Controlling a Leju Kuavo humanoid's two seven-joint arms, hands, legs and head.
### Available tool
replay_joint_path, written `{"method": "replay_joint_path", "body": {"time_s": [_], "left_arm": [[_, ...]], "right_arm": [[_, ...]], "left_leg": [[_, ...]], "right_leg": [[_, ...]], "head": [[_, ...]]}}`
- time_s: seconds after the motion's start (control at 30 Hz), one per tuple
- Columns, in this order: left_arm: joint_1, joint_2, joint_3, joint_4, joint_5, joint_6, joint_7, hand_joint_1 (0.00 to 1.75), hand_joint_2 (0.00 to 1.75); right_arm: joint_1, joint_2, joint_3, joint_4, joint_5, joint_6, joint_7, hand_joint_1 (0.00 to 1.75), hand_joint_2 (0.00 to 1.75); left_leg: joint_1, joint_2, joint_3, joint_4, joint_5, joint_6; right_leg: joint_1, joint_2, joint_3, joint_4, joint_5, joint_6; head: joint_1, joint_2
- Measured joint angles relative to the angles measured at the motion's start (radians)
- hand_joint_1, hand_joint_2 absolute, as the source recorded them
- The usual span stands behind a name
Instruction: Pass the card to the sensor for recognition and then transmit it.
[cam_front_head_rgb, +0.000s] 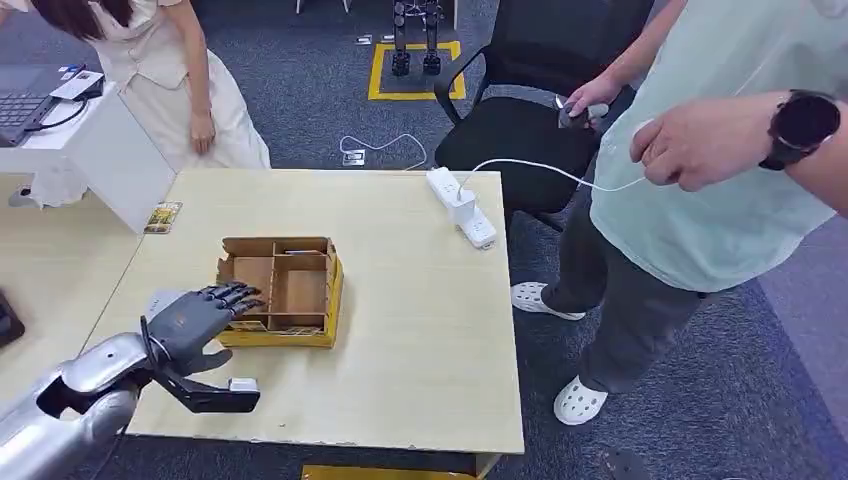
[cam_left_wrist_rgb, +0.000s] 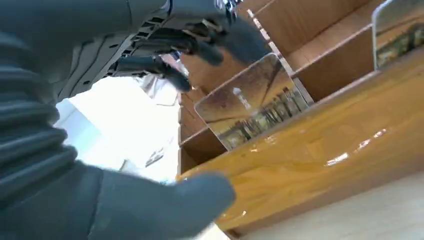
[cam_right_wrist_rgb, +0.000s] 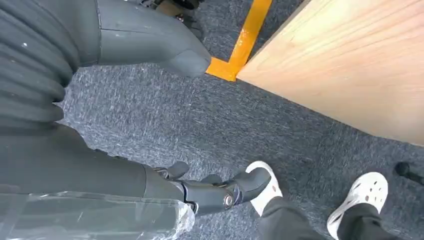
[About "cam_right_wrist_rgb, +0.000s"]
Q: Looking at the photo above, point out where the pale wooden desk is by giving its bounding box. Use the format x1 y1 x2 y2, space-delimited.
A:
236 0 424 148

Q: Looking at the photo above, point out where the person's right leg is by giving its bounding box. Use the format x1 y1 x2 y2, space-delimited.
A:
337 202 403 240

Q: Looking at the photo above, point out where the ribbed grey right arm sleeve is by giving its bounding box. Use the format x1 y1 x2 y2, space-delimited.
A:
0 0 80 131

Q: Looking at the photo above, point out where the person's left white shoe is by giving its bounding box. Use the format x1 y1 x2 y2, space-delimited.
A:
245 160 284 217

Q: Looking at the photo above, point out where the person's right white shoe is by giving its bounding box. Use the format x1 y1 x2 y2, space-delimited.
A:
326 171 389 240

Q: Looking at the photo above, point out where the person's white shoe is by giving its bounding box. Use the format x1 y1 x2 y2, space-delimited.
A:
245 160 284 217
326 171 389 240

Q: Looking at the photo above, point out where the clear plastic film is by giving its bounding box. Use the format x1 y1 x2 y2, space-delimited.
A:
0 191 196 240

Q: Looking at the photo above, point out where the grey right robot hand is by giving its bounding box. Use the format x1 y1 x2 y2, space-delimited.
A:
0 0 273 217

